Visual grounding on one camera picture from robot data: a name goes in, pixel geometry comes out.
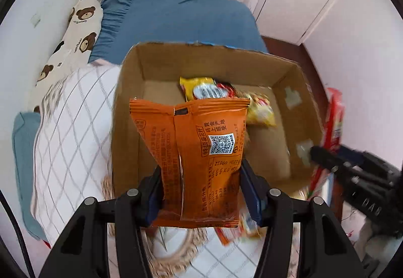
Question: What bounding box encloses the small red snack packet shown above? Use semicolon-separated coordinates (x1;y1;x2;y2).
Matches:
216;207;266;246

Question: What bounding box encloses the bear print pillow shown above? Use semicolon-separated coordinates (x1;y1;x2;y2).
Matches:
28;0;104;113

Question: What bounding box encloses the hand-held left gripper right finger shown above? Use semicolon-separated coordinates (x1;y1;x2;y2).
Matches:
241;160;367;278

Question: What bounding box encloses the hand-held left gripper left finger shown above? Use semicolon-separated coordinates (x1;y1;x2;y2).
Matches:
38;168;164;278

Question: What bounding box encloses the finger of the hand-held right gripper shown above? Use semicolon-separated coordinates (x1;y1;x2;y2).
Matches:
310;146;349;175
339;145;366;163

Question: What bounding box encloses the black cable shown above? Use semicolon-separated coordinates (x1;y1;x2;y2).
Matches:
0;191;36;278

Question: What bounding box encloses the large red snack packet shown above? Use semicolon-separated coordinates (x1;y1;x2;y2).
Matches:
309;87;346;203

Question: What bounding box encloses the light blue cloth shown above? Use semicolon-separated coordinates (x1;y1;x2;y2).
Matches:
12;112;48;241

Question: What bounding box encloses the white checked quilt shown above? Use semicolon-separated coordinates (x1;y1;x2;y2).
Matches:
30;61;303;278

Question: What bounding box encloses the orange snack packet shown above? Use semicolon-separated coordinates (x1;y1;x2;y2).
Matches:
129;97;251;229

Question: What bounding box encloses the blue bed sheet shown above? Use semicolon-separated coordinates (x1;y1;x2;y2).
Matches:
89;0;269;65

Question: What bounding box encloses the dark red snack packet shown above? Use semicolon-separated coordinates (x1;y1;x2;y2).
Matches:
214;78;239;98

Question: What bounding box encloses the brown cardboard box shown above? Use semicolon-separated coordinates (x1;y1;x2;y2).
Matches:
111;42;325;203

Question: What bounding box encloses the small yellow snack packet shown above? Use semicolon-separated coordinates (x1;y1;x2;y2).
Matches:
244;91;277;127

